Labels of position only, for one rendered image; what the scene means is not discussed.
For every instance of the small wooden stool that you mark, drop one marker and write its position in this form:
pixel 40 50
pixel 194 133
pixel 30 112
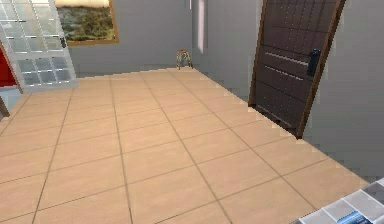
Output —
pixel 183 58

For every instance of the dark brown room door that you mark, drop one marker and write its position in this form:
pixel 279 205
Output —
pixel 286 63

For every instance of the framed landscape picture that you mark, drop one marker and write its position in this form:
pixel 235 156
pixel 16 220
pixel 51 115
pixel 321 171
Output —
pixel 87 20

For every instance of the white glass pane door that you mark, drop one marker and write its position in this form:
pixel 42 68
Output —
pixel 36 46
pixel 353 206

